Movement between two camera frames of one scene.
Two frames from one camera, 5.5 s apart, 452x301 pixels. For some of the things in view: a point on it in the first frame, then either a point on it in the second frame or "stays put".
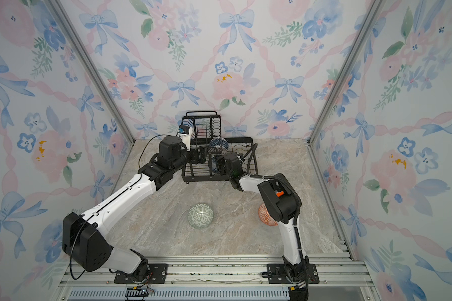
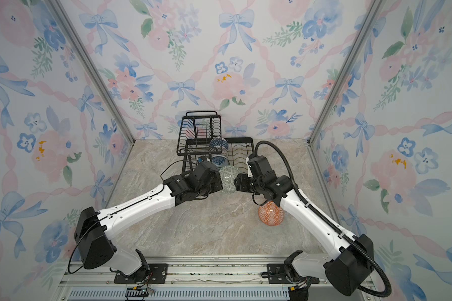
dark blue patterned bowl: (219, 142) stays put
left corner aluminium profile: (86, 59) stays put
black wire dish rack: (211, 157) stays put
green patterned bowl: (200, 216) -> (228, 174)
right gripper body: (221, 166) -> (246, 184)
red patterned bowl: (265, 217) stays put
